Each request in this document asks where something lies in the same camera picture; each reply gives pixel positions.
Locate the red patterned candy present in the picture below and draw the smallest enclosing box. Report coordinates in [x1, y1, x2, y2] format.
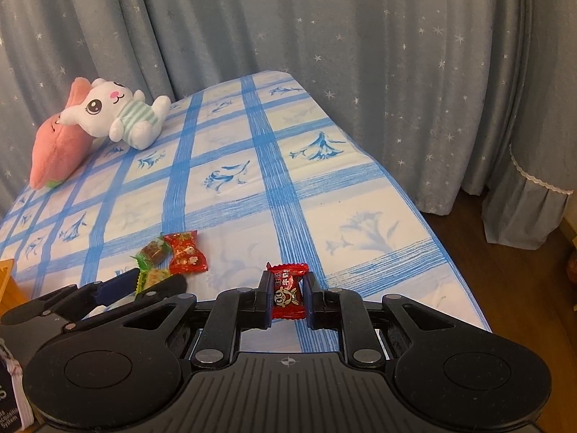
[163, 230, 208, 275]

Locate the green white snack packet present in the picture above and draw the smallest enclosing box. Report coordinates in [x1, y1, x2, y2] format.
[81, 264, 170, 320]

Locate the white bunny plush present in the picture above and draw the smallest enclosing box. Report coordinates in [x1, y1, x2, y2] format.
[57, 78, 171, 150]

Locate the blue checked tablecloth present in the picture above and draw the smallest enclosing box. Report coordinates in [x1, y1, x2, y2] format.
[1, 71, 487, 327]

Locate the pink strawberry plush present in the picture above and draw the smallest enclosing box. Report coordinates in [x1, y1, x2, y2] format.
[28, 76, 98, 191]

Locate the grey lace trimmed cover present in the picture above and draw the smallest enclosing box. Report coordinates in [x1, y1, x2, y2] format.
[482, 0, 576, 249]

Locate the orange plastic tray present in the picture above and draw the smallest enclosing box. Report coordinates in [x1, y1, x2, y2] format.
[0, 259, 29, 316]

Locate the green candy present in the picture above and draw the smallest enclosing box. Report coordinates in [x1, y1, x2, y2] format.
[133, 235, 170, 272]

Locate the small red foil candy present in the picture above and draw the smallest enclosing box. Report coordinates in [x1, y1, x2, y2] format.
[267, 263, 309, 321]

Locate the grey star curtain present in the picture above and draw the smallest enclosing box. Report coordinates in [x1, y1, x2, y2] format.
[1, 0, 524, 215]

